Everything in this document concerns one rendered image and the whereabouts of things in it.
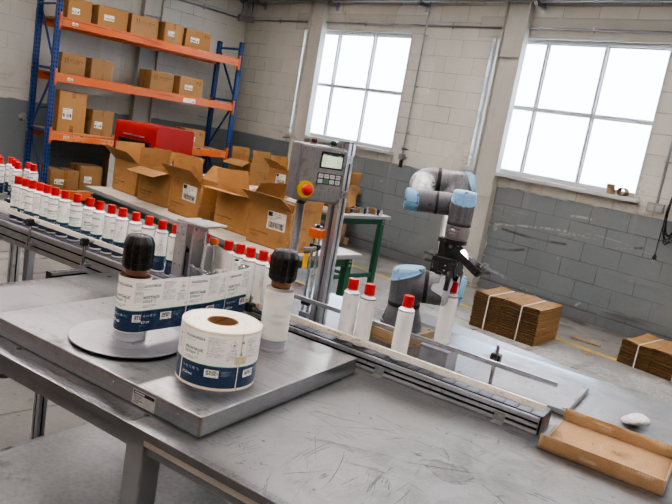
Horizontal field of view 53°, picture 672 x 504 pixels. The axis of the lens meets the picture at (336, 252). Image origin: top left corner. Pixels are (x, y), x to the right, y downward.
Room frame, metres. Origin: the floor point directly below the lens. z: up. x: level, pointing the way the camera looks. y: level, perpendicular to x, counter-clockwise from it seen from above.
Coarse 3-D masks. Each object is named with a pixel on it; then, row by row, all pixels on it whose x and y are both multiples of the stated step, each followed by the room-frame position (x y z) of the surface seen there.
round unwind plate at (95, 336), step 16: (96, 320) 1.85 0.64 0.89; (112, 320) 1.88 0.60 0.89; (80, 336) 1.71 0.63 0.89; (96, 336) 1.73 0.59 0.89; (160, 336) 1.81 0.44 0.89; (176, 336) 1.84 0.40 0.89; (96, 352) 1.62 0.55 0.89; (112, 352) 1.64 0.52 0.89; (128, 352) 1.65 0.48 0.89; (144, 352) 1.67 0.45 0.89; (160, 352) 1.69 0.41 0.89
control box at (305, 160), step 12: (300, 144) 2.26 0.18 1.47; (312, 144) 2.27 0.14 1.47; (300, 156) 2.25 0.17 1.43; (312, 156) 2.26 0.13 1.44; (300, 168) 2.25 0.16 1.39; (312, 168) 2.26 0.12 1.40; (288, 180) 2.32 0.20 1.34; (300, 180) 2.25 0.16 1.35; (312, 180) 2.27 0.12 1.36; (288, 192) 2.30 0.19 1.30; (300, 192) 2.25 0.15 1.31; (324, 192) 2.29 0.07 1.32; (336, 192) 2.30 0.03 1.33
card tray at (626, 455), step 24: (552, 432) 1.76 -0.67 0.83; (576, 432) 1.79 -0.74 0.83; (600, 432) 1.81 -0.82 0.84; (624, 432) 1.78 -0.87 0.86; (576, 456) 1.60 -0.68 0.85; (600, 456) 1.57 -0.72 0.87; (624, 456) 1.68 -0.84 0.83; (648, 456) 1.71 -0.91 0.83; (624, 480) 1.54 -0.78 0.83; (648, 480) 1.51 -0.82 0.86
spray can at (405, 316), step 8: (408, 296) 2.00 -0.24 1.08; (408, 304) 1.99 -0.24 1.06; (400, 312) 1.99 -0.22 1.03; (408, 312) 1.98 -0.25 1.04; (400, 320) 1.99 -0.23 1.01; (408, 320) 1.99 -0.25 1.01; (400, 328) 1.99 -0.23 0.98; (408, 328) 1.99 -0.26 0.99; (400, 336) 1.99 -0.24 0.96; (408, 336) 1.99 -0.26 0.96; (392, 344) 2.00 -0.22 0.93; (400, 344) 1.98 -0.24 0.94; (408, 344) 2.00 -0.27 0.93; (400, 352) 1.98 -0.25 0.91; (400, 360) 1.99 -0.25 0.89
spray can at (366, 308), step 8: (368, 288) 2.06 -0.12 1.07; (360, 296) 2.08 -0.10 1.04; (368, 296) 2.06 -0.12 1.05; (360, 304) 2.07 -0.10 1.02; (368, 304) 2.05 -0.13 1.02; (360, 312) 2.06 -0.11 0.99; (368, 312) 2.06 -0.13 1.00; (360, 320) 2.06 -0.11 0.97; (368, 320) 2.06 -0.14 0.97; (360, 328) 2.06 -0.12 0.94; (368, 328) 2.06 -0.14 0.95; (360, 336) 2.06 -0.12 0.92; (368, 336) 2.07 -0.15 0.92; (352, 344) 2.07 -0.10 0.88
